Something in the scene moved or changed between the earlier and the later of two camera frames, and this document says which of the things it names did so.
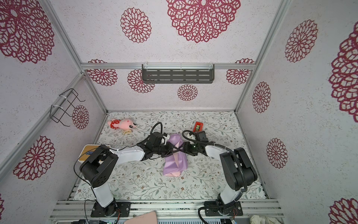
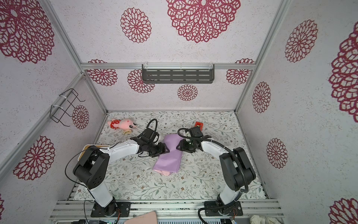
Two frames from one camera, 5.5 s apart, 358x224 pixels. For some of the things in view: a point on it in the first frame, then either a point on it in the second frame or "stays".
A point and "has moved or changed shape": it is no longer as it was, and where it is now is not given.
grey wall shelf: (178, 73) stays
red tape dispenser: (198, 127) stays
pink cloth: (148, 218) stays
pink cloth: (177, 163) has moved or changed shape
